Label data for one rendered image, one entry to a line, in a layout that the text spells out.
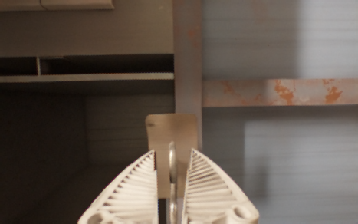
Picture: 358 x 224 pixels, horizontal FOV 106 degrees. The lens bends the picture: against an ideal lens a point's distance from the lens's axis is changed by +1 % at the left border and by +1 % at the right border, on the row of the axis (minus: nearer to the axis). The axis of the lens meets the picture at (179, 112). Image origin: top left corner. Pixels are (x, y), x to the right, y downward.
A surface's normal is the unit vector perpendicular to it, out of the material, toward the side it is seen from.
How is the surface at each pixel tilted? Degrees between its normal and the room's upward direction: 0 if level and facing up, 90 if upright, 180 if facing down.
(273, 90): 90
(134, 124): 90
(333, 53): 90
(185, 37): 90
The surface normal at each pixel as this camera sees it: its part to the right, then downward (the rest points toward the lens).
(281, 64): 0.02, 0.09
